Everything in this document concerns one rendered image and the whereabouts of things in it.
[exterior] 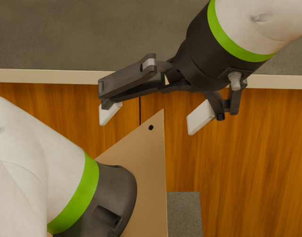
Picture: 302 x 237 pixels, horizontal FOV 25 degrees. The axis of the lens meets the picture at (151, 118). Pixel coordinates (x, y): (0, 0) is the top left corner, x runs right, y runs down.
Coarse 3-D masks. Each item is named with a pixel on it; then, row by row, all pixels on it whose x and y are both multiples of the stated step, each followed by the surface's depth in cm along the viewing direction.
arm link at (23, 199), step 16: (0, 160) 73; (0, 176) 71; (16, 176) 79; (32, 176) 82; (0, 192) 71; (16, 192) 74; (32, 192) 80; (0, 208) 71; (16, 208) 73; (32, 208) 77; (0, 224) 71; (16, 224) 73; (32, 224) 76
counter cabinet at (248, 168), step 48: (0, 96) 156; (48, 96) 156; (96, 96) 155; (144, 96) 155; (192, 96) 154; (288, 96) 153; (96, 144) 166; (192, 144) 165; (240, 144) 164; (288, 144) 163; (240, 192) 176; (288, 192) 175
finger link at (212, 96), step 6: (204, 90) 85; (204, 96) 87; (210, 96) 87; (216, 96) 89; (210, 102) 90; (216, 102) 90; (216, 108) 92; (222, 108) 92; (216, 114) 94; (222, 114) 94; (222, 120) 94
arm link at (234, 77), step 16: (192, 32) 76; (208, 32) 73; (192, 48) 76; (208, 48) 74; (208, 64) 75; (224, 64) 74; (240, 64) 73; (256, 64) 74; (224, 80) 77; (240, 80) 77
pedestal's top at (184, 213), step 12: (168, 192) 121; (180, 192) 121; (192, 192) 121; (168, 204) 119; (180, 204) 119; (192, 204) 119; (168, 216) 117; (180, 216) 117; (192, 216) 117; (168, 228) 115; (180, 228) 115; (192, 228) 115
